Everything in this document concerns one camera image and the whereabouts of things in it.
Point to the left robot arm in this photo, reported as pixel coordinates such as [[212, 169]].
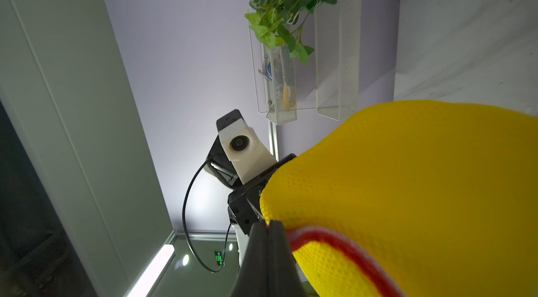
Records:
[[219, 166]]

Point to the ceiling tube light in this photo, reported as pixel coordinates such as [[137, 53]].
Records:
[[151, 274]]

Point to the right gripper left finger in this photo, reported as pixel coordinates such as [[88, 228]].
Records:
[[253, 276]]

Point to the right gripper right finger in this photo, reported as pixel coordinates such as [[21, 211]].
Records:
[[283, 279]]

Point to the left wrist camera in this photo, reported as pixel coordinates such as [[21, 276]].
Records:
[[242, 147]]

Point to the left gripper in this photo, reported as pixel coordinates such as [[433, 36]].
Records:
[[244, 207]]

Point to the white mesh corner shelf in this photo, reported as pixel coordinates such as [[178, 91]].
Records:
[[329, 83]]

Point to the yellow mesh laundry bag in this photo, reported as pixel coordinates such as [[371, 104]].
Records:
[[415, 198]]

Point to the teal garden rake yellow handle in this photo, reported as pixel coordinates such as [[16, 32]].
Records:
[[288, 100]]

